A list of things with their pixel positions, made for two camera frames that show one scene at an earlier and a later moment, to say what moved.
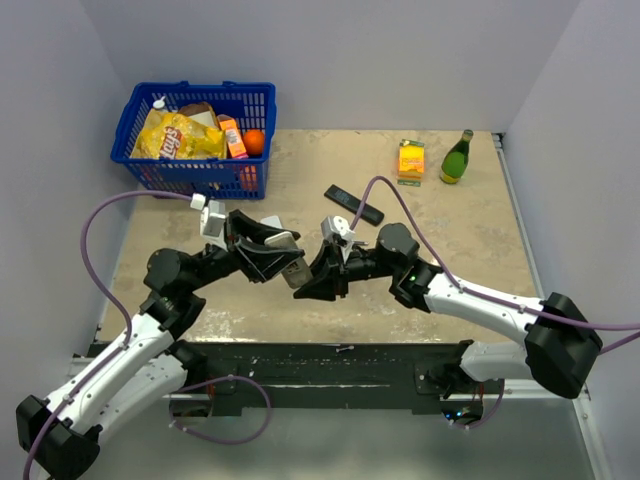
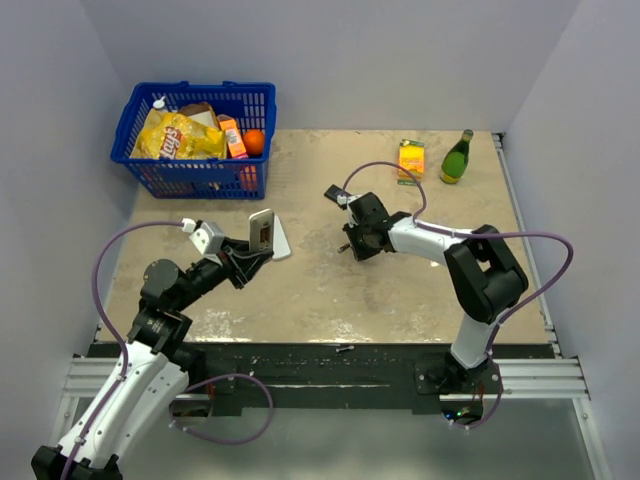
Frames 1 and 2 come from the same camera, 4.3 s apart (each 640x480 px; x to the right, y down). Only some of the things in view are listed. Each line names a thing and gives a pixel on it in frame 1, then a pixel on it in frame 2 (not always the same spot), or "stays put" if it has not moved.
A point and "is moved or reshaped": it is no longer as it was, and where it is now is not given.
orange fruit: x=254 y=140 stays put
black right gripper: x=331 y=259 to x=360 y=253
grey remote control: x=298 y=274 is moved or reshaped
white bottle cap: x=159 y=103 stays put
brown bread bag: x=201 y=112 stays put
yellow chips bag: x=166 y=134 stays put
